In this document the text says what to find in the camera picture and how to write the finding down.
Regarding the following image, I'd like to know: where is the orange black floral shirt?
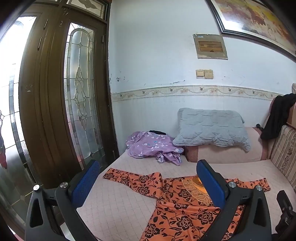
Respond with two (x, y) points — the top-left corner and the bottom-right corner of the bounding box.
(103, 168), (271, 241)

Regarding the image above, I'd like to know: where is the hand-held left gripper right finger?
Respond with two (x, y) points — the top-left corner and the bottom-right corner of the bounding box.
(196, 159), (272, 241)

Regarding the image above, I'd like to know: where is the black cloth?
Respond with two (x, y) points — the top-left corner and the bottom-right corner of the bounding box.
(260, 93), (296, 140)

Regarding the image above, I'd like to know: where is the grey quilted pillow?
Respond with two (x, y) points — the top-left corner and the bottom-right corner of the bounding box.
(172, 108), (251, 152)

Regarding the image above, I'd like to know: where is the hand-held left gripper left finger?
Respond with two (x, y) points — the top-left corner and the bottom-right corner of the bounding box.
(25, 159), (100, 241)

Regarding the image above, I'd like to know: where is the striped floral sofa cushion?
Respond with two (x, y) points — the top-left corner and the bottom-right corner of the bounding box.
(270, 125), (296, 193)

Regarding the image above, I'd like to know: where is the framed painting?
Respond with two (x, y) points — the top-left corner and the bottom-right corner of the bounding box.
(206, 0), (296, 58)

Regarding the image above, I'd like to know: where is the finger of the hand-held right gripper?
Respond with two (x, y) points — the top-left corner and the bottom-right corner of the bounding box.
(276, 190), (296, 241)

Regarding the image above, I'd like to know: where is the brown wooden stained-glass door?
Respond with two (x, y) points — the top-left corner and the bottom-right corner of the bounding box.
(0, 0), (119, 233)

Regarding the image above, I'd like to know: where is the pink quilted sofa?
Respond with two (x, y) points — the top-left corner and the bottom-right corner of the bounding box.
(76, 83), (296, 241)

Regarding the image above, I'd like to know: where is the purple floral garment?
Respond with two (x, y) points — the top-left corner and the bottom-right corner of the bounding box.
(126, 131), (185, 166)

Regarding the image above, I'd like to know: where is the wall electrical panel box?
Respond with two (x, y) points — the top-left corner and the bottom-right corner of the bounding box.
(193, 34), (228, 59)

